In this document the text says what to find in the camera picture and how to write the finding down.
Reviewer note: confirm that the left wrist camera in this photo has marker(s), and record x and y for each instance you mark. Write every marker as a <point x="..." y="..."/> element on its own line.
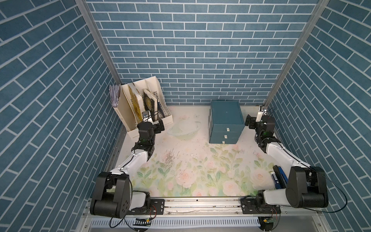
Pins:
<point x="146" y="115"/>

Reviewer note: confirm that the cream file organizer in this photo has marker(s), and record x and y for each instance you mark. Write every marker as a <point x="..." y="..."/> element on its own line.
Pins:
<point x="125" y="107"/>

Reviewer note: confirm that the teal plastic drawer cabinet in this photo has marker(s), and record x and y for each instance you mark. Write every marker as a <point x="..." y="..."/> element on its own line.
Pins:
<point x="226" y="122"/>

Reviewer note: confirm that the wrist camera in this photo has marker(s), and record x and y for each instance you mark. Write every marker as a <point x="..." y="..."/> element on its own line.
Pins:
<point x="262" y="111"/>
<point x="146" y="115"/>

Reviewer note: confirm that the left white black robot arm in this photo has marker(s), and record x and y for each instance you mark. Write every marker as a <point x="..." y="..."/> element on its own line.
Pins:
<point x="113" y="195"/>

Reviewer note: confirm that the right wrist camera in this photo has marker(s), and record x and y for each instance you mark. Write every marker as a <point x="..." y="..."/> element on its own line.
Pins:
<point x="262" y="111"/>

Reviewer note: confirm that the dark sunflower cover book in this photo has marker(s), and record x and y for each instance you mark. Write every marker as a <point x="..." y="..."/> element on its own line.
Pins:
<point x="150" y="102"/>

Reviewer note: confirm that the white blue glue stick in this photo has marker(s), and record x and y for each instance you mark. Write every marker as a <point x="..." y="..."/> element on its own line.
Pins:
<point x="275" y="180"/>

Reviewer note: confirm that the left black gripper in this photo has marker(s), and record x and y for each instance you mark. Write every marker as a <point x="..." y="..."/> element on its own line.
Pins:
<point x="156" y="127"/>

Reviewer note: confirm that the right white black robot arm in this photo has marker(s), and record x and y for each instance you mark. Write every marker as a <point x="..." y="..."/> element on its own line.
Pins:
<point x="297" y="183"/>

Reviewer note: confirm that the blue black pen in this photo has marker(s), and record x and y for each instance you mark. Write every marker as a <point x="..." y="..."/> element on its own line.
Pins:
<point x="281" y="176"/>

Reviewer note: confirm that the purple paper stack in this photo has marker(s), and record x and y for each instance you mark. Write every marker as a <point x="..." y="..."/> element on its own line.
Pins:
<point x="114" y="92"/>

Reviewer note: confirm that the yellow cover book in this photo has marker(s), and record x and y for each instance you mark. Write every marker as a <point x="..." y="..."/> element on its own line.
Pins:
<point x="137" y="102"/>

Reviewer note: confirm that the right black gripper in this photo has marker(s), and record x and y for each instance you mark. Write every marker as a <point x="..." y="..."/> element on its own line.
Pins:
<point x="252" y="122"/>

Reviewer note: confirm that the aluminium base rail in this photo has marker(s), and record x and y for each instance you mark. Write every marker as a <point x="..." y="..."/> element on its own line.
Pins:
<point x="209" y="214"/>

